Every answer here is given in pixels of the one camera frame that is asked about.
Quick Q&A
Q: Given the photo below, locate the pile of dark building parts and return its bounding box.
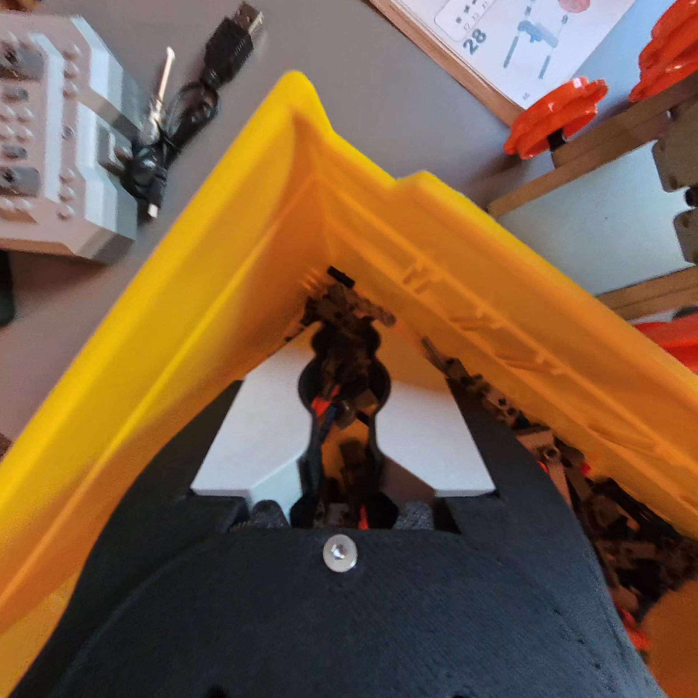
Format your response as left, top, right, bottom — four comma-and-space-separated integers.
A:
297, 266, 698, 655

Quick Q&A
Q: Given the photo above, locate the grey control hub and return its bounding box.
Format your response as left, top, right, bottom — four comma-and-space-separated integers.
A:
0, 12, 144, 265

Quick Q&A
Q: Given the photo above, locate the yellow plastic parts bin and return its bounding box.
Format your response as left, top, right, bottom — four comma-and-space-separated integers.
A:
0, 70, 698, 698

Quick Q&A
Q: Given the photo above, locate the grey orange toy robot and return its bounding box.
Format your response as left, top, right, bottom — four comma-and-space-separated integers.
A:
487, 0, 698, 377

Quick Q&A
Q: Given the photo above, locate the open instruction booklet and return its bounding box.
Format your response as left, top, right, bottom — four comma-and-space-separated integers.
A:
366, 0, 639, 127

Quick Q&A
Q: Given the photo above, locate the black USB cable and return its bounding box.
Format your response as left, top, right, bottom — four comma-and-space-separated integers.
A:
112, 3, 266, 220

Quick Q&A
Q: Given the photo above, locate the black box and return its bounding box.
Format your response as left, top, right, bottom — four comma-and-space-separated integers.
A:
0, 251, 15, 328

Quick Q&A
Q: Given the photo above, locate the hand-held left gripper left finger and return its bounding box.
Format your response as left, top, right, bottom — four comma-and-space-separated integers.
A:
190, 324, 324, 521

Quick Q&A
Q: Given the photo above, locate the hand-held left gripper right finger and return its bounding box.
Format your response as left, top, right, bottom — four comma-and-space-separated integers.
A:
372, 324, 498, 525

